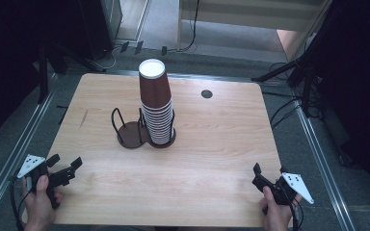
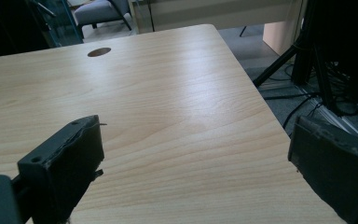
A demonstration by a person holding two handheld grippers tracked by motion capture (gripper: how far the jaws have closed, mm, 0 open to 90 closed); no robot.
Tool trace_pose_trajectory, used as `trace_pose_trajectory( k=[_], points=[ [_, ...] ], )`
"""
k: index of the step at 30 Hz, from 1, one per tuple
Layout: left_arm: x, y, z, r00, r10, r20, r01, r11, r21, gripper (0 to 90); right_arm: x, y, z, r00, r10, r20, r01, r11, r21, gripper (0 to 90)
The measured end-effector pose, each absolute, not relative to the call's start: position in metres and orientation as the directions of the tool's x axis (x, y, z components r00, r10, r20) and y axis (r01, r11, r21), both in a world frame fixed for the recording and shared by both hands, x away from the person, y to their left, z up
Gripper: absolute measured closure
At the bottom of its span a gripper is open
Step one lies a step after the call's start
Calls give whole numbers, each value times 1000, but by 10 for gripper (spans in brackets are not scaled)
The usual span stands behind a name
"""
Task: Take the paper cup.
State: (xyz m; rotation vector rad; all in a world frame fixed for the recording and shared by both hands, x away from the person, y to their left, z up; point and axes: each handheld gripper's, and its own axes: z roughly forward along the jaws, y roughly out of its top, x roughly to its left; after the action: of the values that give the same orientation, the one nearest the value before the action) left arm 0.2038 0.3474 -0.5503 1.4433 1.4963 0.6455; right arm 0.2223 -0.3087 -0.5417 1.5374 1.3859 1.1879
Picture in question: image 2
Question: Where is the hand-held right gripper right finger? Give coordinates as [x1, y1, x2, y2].
[288, 115, 358, 224]

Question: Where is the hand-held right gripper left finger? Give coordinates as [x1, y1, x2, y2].
[18, 115, 105, 224]

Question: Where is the black metal tripod stand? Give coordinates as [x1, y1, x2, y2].
[252, 31, 339, 115]

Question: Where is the beige cabinet panel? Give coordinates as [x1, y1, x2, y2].
[263, 21, 303, 57]

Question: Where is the grey upholstered chair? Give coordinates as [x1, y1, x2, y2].
[73, 0, 133, 32]

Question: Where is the white low partition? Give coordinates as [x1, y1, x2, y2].
[130, 0, 306, 34]

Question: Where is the black floor cable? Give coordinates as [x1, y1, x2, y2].
[262, 91, 323, 130]

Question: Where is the round table cable grommet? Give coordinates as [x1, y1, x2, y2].
[87, 47, 112, 58]

